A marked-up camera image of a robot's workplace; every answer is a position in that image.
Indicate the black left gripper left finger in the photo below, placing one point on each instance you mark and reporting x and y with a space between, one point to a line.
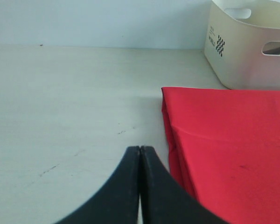
117 201

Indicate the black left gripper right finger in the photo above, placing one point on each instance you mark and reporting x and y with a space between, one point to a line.
163 201

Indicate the cream plastic storage bin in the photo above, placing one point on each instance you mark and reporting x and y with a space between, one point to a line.
237 33

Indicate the brown wooden plate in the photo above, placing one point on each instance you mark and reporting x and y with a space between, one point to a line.
274 50

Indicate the red tablecloth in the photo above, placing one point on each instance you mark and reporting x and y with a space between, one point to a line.
224 150

